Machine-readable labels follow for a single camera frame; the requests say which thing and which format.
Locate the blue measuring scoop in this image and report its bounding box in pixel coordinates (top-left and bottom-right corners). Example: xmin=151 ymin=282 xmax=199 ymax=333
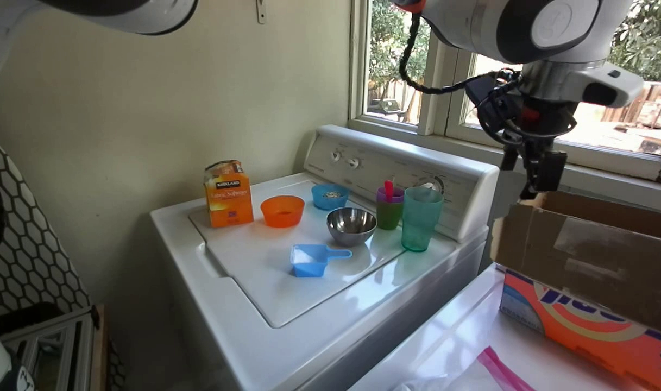
xmin=290 ymin=243 xmax=353 ymax=279

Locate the white washing machine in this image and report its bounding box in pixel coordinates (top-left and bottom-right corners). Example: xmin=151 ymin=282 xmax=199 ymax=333
xmin=150 ymin=124 xmax=500 ymax=391

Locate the orange fabric softener box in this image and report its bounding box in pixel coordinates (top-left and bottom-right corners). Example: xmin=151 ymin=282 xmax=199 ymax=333
xmin=203 ymin=160 xmax=254 ymax=228

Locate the steel bowl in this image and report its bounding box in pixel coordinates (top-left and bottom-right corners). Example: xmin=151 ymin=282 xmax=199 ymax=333
xmin=326 ymin=207 xmax=377 ymax=247

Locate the clear zip bag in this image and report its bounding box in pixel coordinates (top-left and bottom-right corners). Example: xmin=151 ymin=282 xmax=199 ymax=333
xmin=394 ymin=346 xmax=538 ymax=391

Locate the orange detergent box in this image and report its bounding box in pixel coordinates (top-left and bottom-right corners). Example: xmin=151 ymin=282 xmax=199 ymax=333
xmin=498 ymin=268 xmax=661 ymax=391

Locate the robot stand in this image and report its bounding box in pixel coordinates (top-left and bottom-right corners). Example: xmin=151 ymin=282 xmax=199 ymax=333
xmin=0 ymin=305 xmax=109 ymax=391

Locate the teal translucent cup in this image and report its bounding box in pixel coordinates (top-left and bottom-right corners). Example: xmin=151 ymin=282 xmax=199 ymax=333
xmin=400 ymin=186 xmax=445 ymax=253

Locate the brown cardboard box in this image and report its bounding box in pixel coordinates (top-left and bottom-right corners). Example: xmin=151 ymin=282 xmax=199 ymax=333
xmin=490 ymin=191 xmax=661 ymax=336

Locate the honeycomb pattern ironing board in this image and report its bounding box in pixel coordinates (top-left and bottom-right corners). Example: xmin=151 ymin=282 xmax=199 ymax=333
xmin=0 ymin=127 xmax=128 ymax=391

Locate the window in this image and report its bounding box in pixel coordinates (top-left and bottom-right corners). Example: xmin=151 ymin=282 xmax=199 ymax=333
xmin=350 ymin=0 xmax=661 ymax=184

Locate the washing machine lid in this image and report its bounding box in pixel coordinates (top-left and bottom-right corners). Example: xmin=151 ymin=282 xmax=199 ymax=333
xmin=188 ymin=179 xmax=407 ymax=329

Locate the large dial knob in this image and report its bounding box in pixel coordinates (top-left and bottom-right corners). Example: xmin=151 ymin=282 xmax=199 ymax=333
xmin=419 ymin=175 xmax=445 ymax=196

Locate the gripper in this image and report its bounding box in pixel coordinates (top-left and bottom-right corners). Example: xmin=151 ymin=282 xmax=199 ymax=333
xmin=500 ymin=99 xmax=579 ymax=201

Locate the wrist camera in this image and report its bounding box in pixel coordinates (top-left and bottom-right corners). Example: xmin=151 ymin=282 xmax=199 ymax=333
xmin=464 ymin=73 xmax=519 ymax=134

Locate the orange plastic bowl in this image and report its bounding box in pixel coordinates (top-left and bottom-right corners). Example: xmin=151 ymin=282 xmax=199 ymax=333
xmin=260 ymin=195 xmax=306 ymax=229

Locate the blue plastic bowl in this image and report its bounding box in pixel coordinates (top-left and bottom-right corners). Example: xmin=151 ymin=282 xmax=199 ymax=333
xmin=311 ymin=183 xmax=350 ymax=211

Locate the green plastic cup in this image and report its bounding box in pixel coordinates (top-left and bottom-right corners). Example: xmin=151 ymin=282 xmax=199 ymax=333
xmin=376 ymin=199 xmax=404 ymax=231

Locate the white dryer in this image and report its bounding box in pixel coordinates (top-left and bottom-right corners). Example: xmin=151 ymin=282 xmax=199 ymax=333
xmin=349 ymin=263 xmax=661 ymax=391

